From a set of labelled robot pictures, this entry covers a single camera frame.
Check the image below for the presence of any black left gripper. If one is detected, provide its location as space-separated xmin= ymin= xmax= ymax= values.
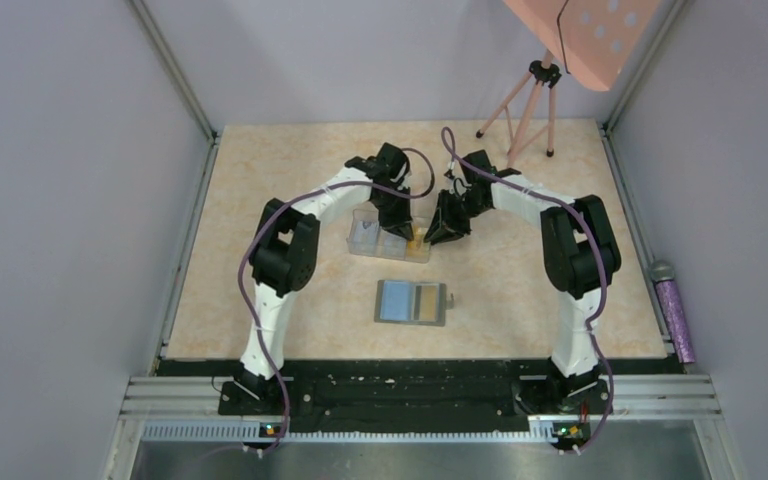
xmin=371 ymin=185 xmax=414 ymax=242

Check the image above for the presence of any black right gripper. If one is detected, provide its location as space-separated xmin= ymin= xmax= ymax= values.
xmin=425 ymin=190 xmax=490 ymax=247

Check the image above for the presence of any clear plastic card box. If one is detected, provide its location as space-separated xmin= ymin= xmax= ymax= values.
xmin=346 ymin=209 xmax=431 ymax=264

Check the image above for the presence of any yellow credit card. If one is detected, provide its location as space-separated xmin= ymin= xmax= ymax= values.
xmin=415 ymin=284 xmax=440 ymax=323

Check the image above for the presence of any grey card holder wallet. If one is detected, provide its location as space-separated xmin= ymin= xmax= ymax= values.
xmin=373 ymin=280 xmax=455 ymax=327

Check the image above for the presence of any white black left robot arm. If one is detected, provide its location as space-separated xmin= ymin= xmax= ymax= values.
xmin=234 ymin=143 xmax=415 ymax=414

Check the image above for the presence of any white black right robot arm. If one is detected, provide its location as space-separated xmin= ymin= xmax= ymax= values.
xmin=425 ymin=150 xmax=622 ymax=412

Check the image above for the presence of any yellow card stack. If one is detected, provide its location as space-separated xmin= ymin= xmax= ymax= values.
xmin=405 ymin=227 xmax=430 ymax=263

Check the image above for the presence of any pink tripod stand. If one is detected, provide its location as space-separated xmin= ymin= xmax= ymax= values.
xmin=475 ymin=49 xmax=563 ymax=168

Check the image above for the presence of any purple glitter bottle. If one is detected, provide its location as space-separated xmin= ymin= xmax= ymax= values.
xmin=649 ymin=260 xmax=697 ymax=364

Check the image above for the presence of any pink perforated panel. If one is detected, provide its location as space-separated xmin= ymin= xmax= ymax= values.
xmin=504 ymin=0 xmax=659 ymax=92

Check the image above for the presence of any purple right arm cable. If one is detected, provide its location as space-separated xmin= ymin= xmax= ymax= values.
xmin=440 ymin=127 xmax=616 ymax=452

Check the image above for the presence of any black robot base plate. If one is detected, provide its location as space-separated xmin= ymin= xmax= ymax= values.
xmin=158 ymin=358 xmax=614 ymax=437

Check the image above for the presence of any aluminium frame rail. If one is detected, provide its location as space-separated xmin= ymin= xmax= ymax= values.
xmin=119 ymin=375 xmax=722 ymax=447

